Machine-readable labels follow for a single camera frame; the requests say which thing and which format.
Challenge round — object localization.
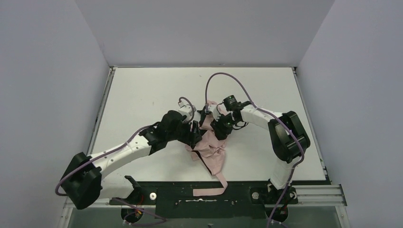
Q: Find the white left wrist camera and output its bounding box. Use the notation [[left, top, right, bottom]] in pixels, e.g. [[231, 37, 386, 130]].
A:
[[178, 104, 196, 122]]

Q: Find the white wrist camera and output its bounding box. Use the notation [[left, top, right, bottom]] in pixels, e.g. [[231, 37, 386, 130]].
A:
[[178, 104, 196, 122], [204, 104, 221, 121]]

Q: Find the pink and black umbrella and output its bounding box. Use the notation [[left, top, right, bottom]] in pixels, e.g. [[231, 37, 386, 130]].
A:
[[185, 114, 228, 197]]

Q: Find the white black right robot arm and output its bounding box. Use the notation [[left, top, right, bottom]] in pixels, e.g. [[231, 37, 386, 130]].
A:
[[204, 95, 311, 190]]

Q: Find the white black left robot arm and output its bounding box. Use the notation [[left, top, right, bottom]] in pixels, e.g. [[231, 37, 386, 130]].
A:
[[55, 110, 205, 209]]

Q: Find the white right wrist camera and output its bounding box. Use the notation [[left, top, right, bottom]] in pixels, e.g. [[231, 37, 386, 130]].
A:
[[204, 104, 221, 121]]

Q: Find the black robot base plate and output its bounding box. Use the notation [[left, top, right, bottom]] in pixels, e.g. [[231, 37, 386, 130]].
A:
[[110, 181, 298, 222]]

